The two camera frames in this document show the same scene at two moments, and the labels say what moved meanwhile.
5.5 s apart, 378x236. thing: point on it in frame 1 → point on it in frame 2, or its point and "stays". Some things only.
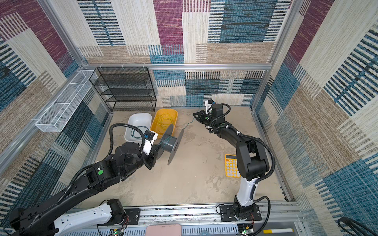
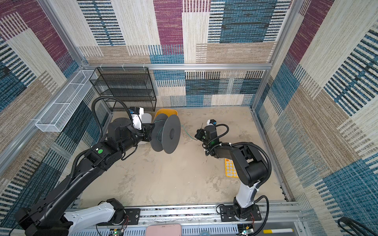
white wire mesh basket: [54, 118] stays
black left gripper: [152, 156] → [147, 131]
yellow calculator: [231, 169] stays
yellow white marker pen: [271, 231] stays
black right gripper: [202, 113] → [200, 132]
